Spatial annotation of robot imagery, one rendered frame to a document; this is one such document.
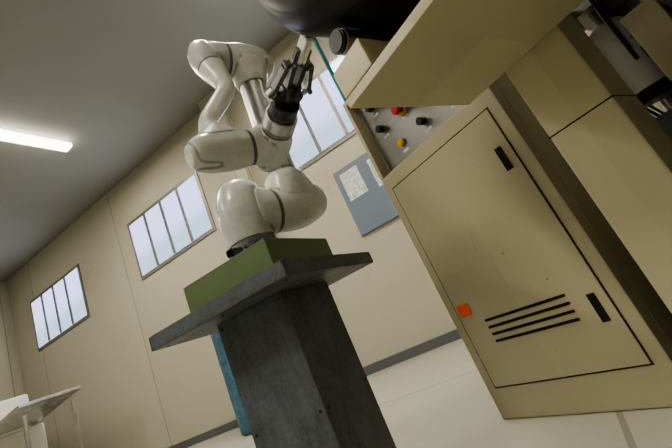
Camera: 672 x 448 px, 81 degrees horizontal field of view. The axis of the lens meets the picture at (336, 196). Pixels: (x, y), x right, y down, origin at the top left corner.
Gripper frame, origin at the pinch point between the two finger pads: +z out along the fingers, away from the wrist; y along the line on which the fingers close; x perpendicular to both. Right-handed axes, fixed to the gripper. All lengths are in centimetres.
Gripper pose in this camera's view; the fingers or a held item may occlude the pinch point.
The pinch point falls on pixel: (303, 48)
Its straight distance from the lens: 96.5
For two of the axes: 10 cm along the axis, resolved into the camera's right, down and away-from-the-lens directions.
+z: 3.3, -5.8, -7.4
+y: 8.1, -2.2, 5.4
